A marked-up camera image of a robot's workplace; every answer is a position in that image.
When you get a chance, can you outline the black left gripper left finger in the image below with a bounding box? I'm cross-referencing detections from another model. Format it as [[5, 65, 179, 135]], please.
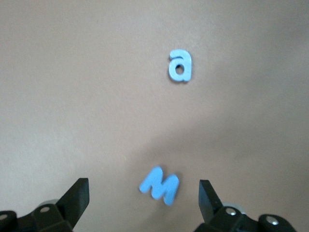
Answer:
[[0, 178, 90, 232]]

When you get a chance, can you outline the blue lowercase letter a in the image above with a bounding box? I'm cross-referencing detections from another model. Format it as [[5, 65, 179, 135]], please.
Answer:
[[168, 49, 193, 84]]

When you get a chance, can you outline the blue capital letter W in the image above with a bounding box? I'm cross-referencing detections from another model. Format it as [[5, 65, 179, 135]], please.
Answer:
[[139, 165, 180, 207]]

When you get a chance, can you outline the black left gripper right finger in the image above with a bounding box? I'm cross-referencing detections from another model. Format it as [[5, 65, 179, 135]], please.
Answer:
[[197, 179, 297, 232]]

